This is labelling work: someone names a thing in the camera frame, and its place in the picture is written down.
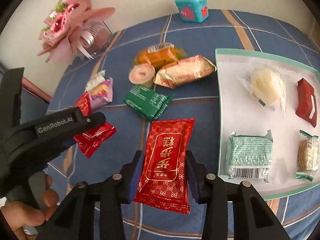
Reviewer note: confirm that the light green barcode packet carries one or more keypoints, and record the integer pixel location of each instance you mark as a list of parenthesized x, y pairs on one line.
[(249, 157)]

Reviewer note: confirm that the teal rimmed white tray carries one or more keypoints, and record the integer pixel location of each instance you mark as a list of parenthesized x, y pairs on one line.
[(241, 113)]

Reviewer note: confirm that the small dark red packet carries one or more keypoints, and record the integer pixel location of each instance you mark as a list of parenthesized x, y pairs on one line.
[(307, 105)]

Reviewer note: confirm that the round jelly cup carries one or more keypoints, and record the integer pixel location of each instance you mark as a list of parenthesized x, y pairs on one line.
[(142, 74)]

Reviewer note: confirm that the dark green snack packet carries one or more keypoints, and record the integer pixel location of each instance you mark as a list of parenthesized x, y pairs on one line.
[(146, 102)]

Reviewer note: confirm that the orange cake clear packet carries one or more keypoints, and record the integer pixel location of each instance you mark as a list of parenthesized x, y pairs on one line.
[(159, 55)]

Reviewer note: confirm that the teal toy box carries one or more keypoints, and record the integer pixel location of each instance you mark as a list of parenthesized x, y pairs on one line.
[(192, 10)]

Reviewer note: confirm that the pink chair back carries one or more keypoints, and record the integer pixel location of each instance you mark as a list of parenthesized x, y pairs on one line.
[(36, 91)]

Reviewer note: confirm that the red flower snack packet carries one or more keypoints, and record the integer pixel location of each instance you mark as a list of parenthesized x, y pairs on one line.
[(91, 140)]

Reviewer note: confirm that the large red snack packet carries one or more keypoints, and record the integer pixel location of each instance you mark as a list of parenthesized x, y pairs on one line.
[(163, 183)]

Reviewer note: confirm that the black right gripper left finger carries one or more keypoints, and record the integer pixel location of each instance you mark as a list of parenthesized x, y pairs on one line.
[(74, 218)]

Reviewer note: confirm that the blue plaid tablecloth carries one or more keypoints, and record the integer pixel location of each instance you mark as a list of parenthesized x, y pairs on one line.
[(200, 100)]

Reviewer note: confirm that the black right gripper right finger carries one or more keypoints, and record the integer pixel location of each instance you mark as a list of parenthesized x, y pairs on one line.
[(253, 219)]

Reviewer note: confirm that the pink paper flower bouquet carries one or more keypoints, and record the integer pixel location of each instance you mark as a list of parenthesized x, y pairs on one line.
[(73, 28)]

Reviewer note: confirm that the white mochi clear packet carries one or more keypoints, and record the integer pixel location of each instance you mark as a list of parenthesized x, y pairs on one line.
[(267, 86)]

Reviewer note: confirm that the white snack packet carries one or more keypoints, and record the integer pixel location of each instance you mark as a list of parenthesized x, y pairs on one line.
[(95, 80)]

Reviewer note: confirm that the purple cake snack packet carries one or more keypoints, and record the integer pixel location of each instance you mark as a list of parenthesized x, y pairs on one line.
[(102, 94)]

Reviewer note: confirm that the beige orange bread packet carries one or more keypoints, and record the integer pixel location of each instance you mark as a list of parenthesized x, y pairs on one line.
[(184, 71)]

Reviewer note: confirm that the rice cracker green packet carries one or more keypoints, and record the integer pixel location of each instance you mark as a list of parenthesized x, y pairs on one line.
[(308, 156)]

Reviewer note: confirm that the person's left hand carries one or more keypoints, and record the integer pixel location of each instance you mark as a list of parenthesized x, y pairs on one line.
[(18, 214)]

